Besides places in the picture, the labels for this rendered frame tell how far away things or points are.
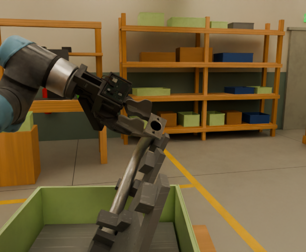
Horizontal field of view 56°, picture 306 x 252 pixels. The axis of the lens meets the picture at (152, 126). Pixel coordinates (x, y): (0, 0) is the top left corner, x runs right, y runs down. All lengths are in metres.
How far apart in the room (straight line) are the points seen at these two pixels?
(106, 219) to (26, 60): 0.35
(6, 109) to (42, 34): 5.13
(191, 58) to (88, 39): 1.89
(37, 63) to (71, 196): 0.43
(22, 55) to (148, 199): 0.41
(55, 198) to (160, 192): 0.59
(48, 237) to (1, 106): 0.47
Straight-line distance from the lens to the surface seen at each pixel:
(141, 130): 0.64
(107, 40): 5.59
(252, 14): 6.54
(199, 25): 5.41
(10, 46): 0.66
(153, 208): 0.38
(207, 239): 0.96
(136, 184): 0.73
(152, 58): 5.17
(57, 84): 0.63
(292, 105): 7.04
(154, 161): 0.56
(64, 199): 0.92
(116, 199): 0.70
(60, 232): 0.91
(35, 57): 0.65
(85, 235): 0.88
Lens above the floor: 1.30
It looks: 11 degrees down
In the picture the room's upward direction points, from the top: straight up
